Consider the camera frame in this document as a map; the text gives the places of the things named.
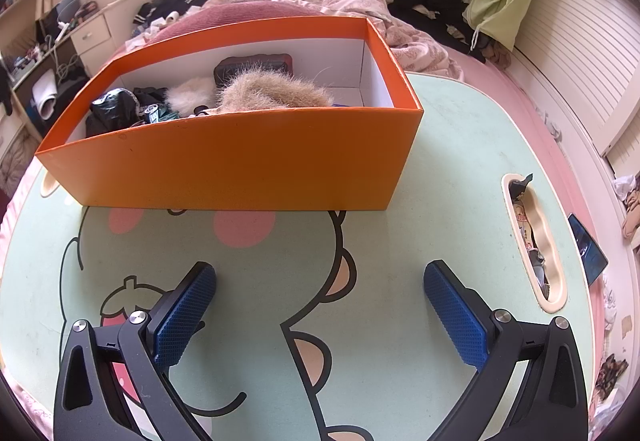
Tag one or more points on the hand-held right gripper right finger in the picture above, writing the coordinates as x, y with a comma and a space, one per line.
455, 316

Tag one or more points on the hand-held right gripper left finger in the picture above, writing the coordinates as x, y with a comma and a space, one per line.
185, 316

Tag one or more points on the orange cardboard box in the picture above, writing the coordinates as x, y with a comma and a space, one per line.
225, 161

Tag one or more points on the black toy car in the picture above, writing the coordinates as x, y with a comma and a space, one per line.
152, 113

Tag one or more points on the white fluffy scrunchie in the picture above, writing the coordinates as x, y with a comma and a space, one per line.
192, 93

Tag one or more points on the black plastic bag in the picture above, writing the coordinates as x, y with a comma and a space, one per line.
112, 103

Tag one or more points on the brown fluffy scrunchie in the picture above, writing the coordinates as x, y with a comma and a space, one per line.
270, 91

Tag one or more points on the cartoon printed desktop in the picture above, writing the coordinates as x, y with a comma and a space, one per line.
450, 171

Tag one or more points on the pile of small trinkets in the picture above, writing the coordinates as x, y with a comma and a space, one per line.
530, 231

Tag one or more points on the smartphone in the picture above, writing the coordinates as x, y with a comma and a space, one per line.
587, 251

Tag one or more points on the white drawer cabinet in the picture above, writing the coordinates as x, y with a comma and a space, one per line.
92, 33

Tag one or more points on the black and white clothes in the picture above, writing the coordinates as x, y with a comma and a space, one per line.
165, 3

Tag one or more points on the pink floral blanket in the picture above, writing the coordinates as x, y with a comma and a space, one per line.
350, 3

